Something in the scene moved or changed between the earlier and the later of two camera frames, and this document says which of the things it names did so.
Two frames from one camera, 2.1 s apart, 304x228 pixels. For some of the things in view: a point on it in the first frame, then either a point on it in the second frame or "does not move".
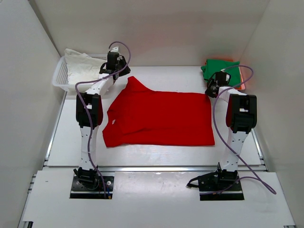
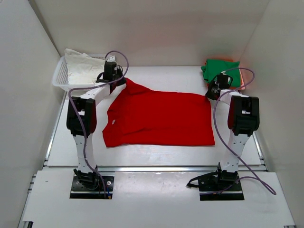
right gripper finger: (210, 85) does not move
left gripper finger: (123, 63) → (120, 74)
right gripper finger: (210, 92) does not move
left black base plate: (79, 191) does not move
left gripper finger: (126, 71) → (117, 83)
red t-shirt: (137, 117) does not move
